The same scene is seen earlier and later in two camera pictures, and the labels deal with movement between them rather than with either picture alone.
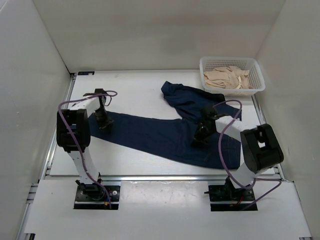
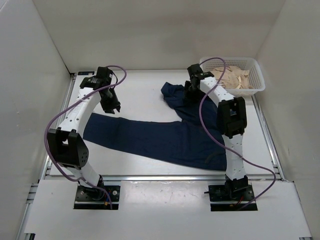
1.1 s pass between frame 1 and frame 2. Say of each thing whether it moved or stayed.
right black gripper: moved
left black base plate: stayed
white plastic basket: stayed
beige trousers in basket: stayed
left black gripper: moved
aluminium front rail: stayed
